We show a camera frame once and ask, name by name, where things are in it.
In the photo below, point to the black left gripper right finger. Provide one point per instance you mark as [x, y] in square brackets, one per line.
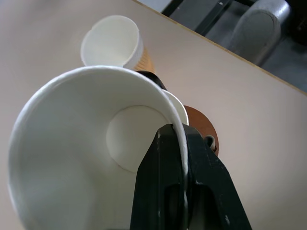
[211, 187]

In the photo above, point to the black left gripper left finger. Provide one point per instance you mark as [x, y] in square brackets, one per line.
[153, 182]

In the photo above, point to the large white paper cup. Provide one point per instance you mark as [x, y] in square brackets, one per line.
[72, 143]

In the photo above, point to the dark-sided white paper cup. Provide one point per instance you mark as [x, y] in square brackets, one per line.
[178, 107]

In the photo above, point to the brown ribbed paper cup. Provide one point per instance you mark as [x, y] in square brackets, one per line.
[108, 40]

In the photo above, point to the black metal frame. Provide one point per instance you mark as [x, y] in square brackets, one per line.
[204, 14]

